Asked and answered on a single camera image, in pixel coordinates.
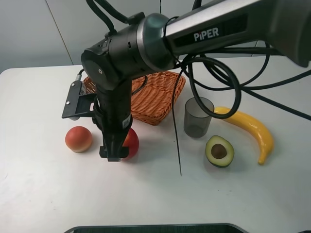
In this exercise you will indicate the orange-red peach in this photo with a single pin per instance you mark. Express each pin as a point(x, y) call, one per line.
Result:
point(78, 139)

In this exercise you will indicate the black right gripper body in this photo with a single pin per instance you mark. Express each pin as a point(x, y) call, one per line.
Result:
point(113, 113)

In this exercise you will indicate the red apple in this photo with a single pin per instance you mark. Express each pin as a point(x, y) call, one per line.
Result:
point(132, 142)

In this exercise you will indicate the orange wicker basket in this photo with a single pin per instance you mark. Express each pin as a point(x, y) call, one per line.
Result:
point(152, 95)

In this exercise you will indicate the halved avocado with pit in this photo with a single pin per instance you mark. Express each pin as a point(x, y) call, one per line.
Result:
point(219, 151)

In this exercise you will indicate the dark device bottom edge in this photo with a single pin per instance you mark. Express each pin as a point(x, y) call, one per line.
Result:
point(170, 228)

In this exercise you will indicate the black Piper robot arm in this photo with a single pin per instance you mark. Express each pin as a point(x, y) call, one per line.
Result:
point(140, 45)

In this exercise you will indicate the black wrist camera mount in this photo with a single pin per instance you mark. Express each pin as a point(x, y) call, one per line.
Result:
point(77, 103)

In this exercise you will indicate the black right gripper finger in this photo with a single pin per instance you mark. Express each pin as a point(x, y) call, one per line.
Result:
point(117, 154)
point(103, 152)

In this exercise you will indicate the grey translucent plastic cup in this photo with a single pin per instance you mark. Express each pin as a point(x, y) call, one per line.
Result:
point(196, 121)

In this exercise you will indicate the yellow plastic banana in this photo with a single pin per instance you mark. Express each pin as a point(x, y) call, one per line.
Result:
point(258, 130)

